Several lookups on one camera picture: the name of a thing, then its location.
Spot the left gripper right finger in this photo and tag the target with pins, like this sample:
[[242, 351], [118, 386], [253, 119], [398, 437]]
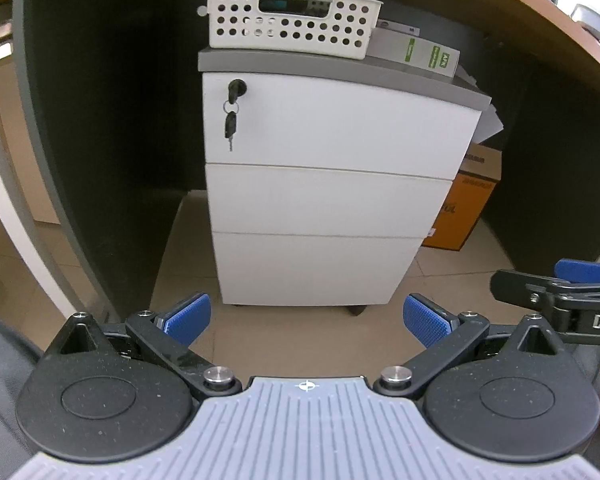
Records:
[[449, 340]]

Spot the white perforated plastic basket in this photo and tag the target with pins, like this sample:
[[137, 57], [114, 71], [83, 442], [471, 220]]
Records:
[[340, 28]]

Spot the white drawer cabinet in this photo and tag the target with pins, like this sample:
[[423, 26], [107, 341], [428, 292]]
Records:
[[311, 111]]

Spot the green white paper box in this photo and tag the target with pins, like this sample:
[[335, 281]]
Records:
[[399, 43]]

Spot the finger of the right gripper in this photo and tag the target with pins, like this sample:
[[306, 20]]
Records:
[[577, 271]]

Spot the white drawer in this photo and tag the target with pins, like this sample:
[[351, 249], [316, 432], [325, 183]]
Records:
[[303, 201]]

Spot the black keys in lock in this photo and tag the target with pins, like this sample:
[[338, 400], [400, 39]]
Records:
[[235, 90]]

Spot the orange cardboard box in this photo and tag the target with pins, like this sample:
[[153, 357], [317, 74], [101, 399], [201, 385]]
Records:
[[471, 189]]

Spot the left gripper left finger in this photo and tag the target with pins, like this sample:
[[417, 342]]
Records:
[[164, 340]]

